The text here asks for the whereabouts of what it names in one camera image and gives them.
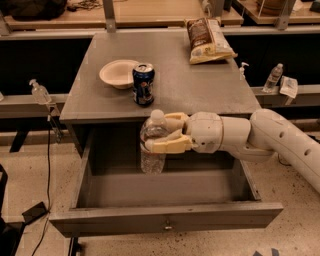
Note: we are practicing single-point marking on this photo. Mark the small white pump bottle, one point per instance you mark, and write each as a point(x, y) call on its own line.
point(242, 70)

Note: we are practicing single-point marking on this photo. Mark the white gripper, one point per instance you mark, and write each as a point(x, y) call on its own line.
point(205, 131)

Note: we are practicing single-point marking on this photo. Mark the clear plastic water bottle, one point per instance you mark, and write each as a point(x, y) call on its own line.
point(153, 129)

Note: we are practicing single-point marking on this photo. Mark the grey metal post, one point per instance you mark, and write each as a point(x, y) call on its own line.
point(109, 15)

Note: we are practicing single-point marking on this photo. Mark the white paper bowl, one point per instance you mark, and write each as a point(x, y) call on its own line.
point(118, 73)

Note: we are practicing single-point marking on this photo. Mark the black floor box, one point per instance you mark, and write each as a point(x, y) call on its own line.
point(34, 213)

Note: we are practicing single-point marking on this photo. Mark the left hand sanitizer bottle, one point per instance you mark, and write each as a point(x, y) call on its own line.
point(40, 93)

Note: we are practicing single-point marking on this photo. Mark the blue soda can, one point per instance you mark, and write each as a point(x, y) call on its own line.
point(143, 76)

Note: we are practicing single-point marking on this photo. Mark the brown chip bag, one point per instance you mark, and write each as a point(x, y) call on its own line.
point(207, 42)

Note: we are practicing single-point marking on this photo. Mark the background clear water bottle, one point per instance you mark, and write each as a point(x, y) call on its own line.
point(273, 78)

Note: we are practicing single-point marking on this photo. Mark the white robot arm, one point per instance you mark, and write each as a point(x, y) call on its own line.
point(254, 139)

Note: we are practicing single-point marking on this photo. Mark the metal drawer knob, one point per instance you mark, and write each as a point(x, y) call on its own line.
point(168, 226)

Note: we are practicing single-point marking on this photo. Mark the grey cabinet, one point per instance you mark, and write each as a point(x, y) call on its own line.
point(178, 85)

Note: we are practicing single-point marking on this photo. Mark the open grey top drawer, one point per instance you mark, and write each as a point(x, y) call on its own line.
point(195, 191)

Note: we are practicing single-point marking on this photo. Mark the black bag on shelf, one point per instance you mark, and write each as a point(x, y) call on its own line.
point(29, 10)

